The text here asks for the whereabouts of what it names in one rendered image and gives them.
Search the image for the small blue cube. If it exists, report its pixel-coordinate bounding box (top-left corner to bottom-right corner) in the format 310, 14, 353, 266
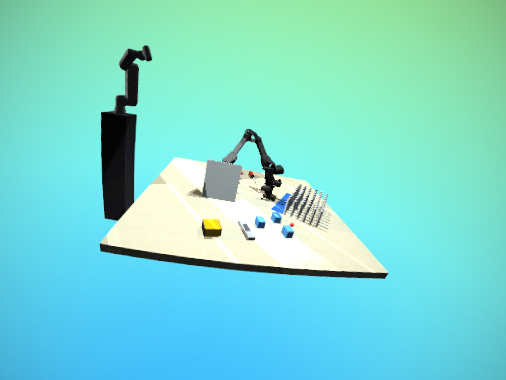
271, 212, 282, 224
281, 226, 294, 238
254, 216, 266, 229

